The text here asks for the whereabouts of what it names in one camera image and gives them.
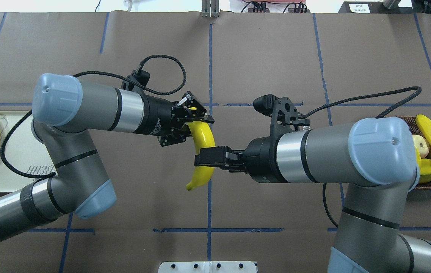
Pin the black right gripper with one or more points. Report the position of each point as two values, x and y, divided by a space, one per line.
261 154

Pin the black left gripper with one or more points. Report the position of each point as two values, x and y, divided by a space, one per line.
157 115

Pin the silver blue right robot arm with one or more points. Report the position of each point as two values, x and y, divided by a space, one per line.
376 157

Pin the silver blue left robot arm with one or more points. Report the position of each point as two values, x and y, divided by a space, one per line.
64 109

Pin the white bear tray plate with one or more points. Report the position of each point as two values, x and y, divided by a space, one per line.
23 151

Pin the yellow banana front basket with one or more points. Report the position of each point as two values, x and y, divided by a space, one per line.
425 168

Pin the black power box white label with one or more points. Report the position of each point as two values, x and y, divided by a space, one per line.
362 7

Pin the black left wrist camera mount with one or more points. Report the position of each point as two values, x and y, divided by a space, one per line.
141 78

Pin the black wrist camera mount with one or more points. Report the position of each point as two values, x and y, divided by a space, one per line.
284 116
141 78

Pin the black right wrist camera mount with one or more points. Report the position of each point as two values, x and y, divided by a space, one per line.
284 116

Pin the aluminium frame post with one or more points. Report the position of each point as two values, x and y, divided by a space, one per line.
210 8

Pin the white camera mast with base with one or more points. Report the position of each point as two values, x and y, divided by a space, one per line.
236 266

